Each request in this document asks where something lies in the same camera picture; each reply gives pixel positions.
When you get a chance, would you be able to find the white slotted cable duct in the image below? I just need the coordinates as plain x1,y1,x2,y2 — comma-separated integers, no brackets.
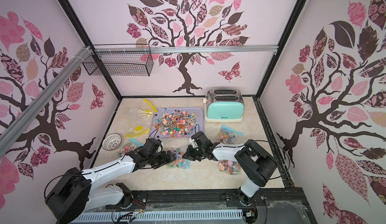
72,210,243,224

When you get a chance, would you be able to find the aluminium rail left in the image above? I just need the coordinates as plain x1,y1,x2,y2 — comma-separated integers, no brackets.
1,46,91,156

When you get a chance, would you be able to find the purple plastic tray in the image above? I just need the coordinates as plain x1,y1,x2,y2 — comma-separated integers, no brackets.
150,107,205,138

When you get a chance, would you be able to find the aluminium rail back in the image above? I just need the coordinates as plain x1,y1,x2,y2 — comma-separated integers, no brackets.
94,45,278,54

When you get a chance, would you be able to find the loose candy pile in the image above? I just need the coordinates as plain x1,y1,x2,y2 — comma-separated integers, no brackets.
151,110,200,138

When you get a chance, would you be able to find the yellow-zip candy bag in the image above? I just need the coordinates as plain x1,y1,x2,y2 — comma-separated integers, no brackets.
129,98,158,121
125,125,150,138

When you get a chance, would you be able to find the black wire basket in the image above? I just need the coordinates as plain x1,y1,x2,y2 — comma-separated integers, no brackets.
83,43,154,76

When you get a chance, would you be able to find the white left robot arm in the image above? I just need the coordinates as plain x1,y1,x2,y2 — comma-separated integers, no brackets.
45,138,176,224

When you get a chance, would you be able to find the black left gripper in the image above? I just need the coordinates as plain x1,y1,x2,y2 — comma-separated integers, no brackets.
147,151,177,170

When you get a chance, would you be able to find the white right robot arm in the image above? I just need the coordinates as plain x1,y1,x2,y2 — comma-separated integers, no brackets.
183,131,278,206

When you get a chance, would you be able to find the aluminium rail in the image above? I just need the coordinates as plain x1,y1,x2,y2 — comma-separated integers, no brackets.
1,46,91,156
94,45,278,54

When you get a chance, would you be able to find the mint green toaster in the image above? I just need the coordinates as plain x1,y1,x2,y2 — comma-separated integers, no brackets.
204,88,245,123

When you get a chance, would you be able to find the white round strainer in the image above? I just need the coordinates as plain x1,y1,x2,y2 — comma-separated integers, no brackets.
102,134,122,151

